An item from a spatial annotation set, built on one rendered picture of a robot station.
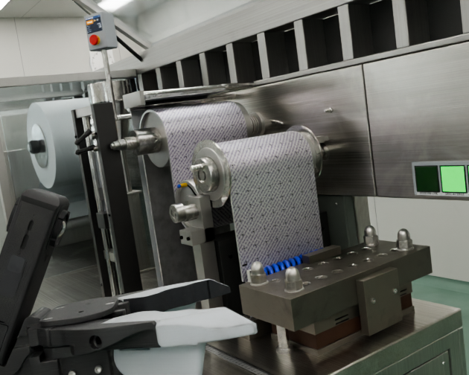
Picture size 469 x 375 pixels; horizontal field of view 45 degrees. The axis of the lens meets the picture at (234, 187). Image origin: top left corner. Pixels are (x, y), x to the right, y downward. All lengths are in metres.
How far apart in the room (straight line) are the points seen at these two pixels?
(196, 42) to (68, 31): 5.28
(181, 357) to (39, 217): 0.13
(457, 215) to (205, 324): 3.80
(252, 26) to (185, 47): 0.36
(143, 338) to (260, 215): 0.89
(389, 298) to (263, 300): 0.26
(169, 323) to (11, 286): 0.11
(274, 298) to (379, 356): 0.22
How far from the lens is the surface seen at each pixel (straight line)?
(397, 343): 1.16
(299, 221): 1.28
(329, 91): 1.37
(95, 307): 0.39
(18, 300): 0.39
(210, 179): 1.17
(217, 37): 1.74
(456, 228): 4.11
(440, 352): 1.27
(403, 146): 1.24
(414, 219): 4.31
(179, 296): 0.45
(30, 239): 0.38
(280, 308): 1.05
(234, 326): 0.32
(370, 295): 1.14
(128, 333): 0.34
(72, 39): 7.06
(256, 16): 1.58
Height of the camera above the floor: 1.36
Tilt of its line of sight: 7 degrees down
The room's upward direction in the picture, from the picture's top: 8 degrees counter-clockwise
